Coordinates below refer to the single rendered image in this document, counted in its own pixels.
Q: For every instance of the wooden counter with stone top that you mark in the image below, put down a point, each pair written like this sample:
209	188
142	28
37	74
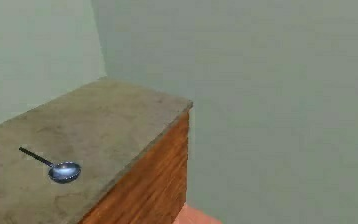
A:
127	156

